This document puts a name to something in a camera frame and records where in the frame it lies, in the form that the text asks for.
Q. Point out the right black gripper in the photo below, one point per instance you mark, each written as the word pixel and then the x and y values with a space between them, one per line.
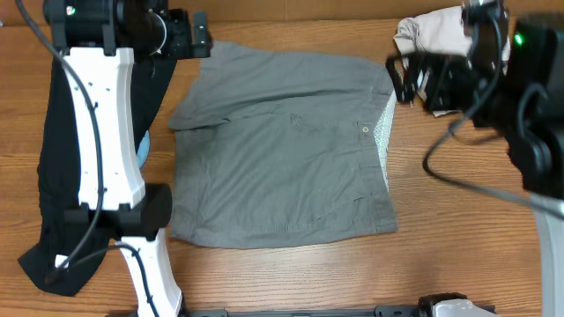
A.
pixel 428 82

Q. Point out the folded beige shorts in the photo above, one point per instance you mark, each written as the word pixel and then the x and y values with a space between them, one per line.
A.
pixel 432 35

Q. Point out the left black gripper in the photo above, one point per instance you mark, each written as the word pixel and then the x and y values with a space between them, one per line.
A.
pixel 184 47

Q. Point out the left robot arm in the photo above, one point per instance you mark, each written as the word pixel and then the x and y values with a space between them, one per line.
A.
pixel 98 43

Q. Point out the grey shorts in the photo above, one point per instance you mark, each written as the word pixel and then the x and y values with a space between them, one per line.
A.
pixel 282 149

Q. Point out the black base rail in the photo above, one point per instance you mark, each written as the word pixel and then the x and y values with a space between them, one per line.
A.
pixel 378 311

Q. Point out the black garment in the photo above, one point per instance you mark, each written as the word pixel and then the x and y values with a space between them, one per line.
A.
pixel 58 172

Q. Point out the light blue garment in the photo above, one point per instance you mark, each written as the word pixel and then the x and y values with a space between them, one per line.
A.
pixel 143 149

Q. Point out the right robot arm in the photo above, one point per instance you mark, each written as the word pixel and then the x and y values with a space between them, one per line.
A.
pixel 511 81

